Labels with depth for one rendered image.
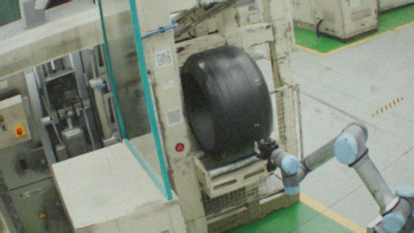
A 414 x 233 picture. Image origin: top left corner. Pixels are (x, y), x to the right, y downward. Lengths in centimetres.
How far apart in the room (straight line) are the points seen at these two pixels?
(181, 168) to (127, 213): 91
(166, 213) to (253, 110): 82
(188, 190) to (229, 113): 50
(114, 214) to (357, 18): 597
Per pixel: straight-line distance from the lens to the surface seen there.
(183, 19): 289
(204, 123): 297
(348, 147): 210
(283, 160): 234
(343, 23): 717
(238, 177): 272
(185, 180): 273
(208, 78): 250
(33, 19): 256
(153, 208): 185
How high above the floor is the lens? 227
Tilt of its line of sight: 25 degrees down
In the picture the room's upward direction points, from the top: 9 degrees counter-clockwise
